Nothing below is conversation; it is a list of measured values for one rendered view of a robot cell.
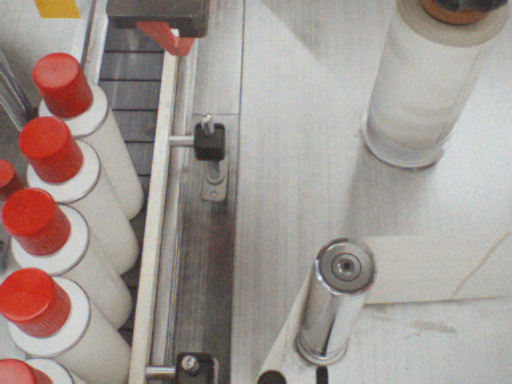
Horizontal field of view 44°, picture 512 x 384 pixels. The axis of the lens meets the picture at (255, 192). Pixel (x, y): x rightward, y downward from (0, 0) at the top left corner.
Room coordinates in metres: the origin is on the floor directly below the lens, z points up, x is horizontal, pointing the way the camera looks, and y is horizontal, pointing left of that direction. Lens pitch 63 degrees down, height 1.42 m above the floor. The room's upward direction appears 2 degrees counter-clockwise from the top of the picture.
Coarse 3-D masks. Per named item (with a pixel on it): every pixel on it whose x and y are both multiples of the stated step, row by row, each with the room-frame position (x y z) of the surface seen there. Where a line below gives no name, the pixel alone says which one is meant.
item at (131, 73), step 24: (120, 48) 0.45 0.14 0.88; (144, 48) 0.45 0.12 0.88; (120, 72) 0.42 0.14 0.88; (144, 72) 0.42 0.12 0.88; (120, 96) 0.39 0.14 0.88; (144, 96) 0.39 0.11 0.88; (120, 120) 0.36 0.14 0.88; (144, 120) 0.36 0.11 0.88; (144, 144) 0.33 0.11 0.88; (144, 168) 0.30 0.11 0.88; (168, 168) 0.32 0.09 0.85; (144, 192) 0.28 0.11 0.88; (144, 216) 0.25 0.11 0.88
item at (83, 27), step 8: (80, 0) 0.45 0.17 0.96; (88, 0) 0.45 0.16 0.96; (96, 0) 0.46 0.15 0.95; (80, 8) 0.44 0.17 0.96; (88, 8) 0.44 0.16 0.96; (88, 16) 0.43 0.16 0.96; (80, 24) 0.42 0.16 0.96; (88, 24) 0.42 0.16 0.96; (80, 32) 0.41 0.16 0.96; (88, 32) 0.41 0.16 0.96; (72, 40) 0.40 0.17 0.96; (80, 40) 0.40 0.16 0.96; (88, 40) 0.41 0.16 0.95; (72, 48) 0.39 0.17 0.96; (80, 48) 0.39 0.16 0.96; (80, 56) 0.38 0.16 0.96; (80, 64) 0.37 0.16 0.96; (16, 352) 0.11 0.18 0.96
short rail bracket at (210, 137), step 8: (208, 120) 0.31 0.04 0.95; (200, 128) 0.32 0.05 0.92; (208, 128) 0.31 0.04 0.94; (216, 128) 0.32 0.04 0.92; (224, 128) 0.32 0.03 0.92; (200, 136) 0.31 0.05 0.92; (208, 136) 0.31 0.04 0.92; (216, 136) 0.31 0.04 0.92; (224, 136) 0.32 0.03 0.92; (200, 144) 0.31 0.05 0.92; (208, 144) 0.30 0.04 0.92; (216, 144) 0.30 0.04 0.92; (224, 144) 0.31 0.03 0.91; (200, 152) 0.30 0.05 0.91; (208, 152) 0.30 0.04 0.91; (216, 152) 0.30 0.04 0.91; (224, 152) 0.30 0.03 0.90; (200, 160) 0.30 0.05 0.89; (208, 160) 0.30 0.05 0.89; (216, 160) 0.30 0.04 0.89; (208, 168) 0.31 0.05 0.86; (216, 168) 0.31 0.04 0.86; (216, 176) 0.31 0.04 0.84
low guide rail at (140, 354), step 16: (176, 32) 0.44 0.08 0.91; (176, 64) 0.41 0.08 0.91; (176, 80) 0.39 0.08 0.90; (160, 96) 0.36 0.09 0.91; (160, 112) 0.35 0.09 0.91; (160, 128) 0.33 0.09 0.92; (160, 144) 0.31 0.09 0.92; (160, 160) 0.29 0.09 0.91; (160, 176) 0.27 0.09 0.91; (160, 192) 0.26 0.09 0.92; (160, 208) 0.24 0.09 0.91; (160, 224) 0.23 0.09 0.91; (144, 240) 0.21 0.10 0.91; (160, 240) 0.22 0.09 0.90; (144, 256) 0.20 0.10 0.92; (144, 272) 0.18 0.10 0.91; (144, 288) 0.17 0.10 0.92; (144, 304) 0.15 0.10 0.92; (144, 320) 0.14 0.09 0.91; (144, 336) 0.13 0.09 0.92; (144, 352) 0.11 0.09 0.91; (144, 368) 0.10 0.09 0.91
